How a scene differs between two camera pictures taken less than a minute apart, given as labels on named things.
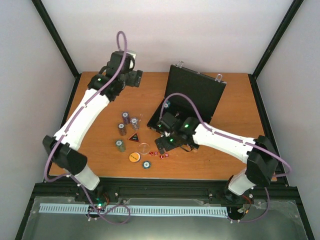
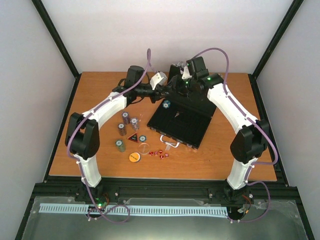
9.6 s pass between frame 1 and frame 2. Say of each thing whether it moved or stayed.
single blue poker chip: moved
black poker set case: stayed
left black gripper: moved
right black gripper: moved
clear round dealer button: stayed
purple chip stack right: stayed
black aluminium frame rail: stayed
